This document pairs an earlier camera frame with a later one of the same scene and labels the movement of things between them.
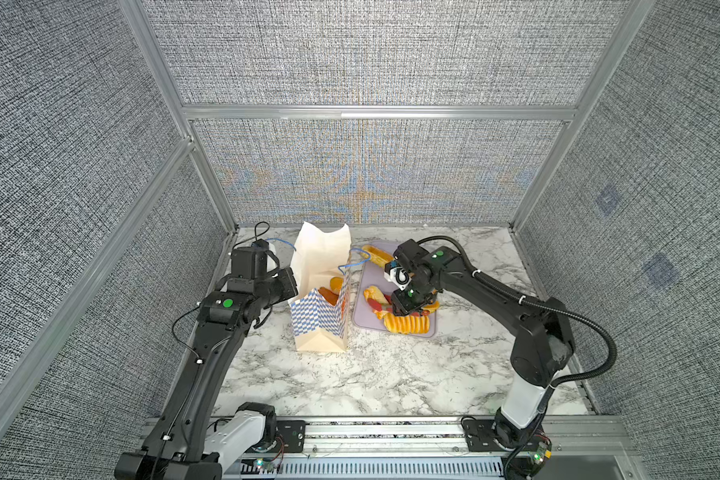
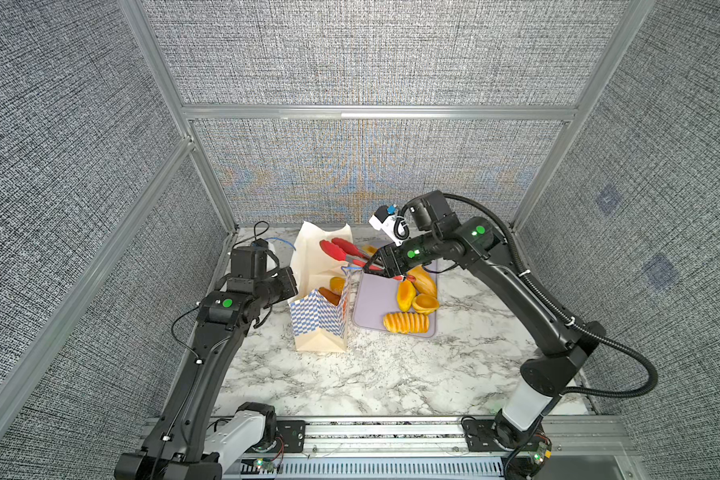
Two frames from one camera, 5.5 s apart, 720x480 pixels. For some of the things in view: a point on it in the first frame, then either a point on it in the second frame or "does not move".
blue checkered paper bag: (320, 287) does not move
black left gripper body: (280, 288) does not move
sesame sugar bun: (336, 284) does not move
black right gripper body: (411, 297) to (418, 251)
